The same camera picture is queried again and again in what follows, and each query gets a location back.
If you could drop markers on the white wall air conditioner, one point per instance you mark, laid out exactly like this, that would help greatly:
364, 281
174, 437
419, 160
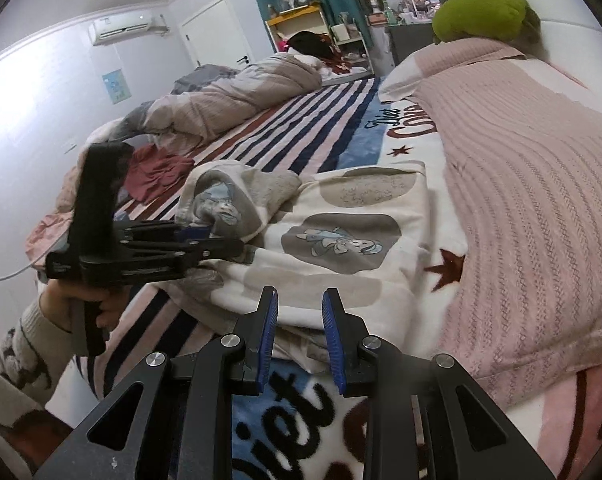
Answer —
118, 27

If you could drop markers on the cream grey patterned pajama pant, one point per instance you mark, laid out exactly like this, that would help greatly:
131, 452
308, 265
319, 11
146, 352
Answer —
372, 232

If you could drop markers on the dark red crumpled garment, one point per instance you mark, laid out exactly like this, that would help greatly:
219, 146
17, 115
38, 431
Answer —
154, 170

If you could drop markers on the yellow white shelf unit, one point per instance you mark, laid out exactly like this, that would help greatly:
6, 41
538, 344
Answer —
310, 18

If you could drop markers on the blue wall poster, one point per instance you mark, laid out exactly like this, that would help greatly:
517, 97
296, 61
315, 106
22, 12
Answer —
116, 86

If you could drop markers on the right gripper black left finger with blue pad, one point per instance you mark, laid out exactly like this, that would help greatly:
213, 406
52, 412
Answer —
171, 418

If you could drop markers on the green plush pillow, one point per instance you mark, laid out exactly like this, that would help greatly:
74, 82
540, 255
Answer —
502, 20

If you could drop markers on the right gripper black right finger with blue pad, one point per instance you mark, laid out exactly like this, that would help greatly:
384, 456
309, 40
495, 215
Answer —
426, 417

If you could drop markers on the cream knit sweater sleeve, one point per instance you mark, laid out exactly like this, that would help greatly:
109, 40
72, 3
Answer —
33, 356

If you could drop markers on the pink knitted blanket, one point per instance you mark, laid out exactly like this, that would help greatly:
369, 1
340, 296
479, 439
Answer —
523, 148

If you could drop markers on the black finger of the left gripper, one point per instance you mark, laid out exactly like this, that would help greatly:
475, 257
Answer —
163, 238

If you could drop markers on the person's left hand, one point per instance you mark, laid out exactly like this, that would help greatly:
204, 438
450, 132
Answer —
58, 298

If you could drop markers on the beige grey rumpled duvet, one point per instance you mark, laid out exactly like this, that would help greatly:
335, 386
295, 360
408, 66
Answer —
194, 119

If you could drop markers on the black white plush toy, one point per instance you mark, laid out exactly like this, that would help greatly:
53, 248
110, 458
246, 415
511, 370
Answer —
309, 43

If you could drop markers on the white door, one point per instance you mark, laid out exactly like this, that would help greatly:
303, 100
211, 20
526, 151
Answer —
213, 36

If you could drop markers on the striped diet coke bed blanket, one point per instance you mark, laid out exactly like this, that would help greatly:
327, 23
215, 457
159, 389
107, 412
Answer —
300, 428

